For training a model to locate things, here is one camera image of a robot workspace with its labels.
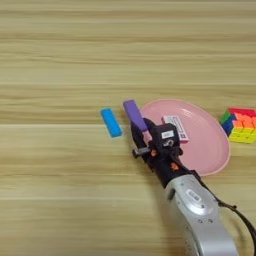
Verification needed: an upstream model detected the multicoloured puzzle cube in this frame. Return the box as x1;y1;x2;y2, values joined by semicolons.
219;106;256;145

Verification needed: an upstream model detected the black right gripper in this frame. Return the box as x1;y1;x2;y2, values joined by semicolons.
130;116;202;190

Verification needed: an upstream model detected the blue rectangular block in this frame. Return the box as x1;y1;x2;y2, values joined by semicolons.
99;107;123;139

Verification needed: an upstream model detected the pink round plate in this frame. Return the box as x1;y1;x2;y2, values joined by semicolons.
139;97;232;177

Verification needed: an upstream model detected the purple rectangular block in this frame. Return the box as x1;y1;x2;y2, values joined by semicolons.
122;98;150;133

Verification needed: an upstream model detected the white pink eraser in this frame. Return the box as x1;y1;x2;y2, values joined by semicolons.
161;114;190;145

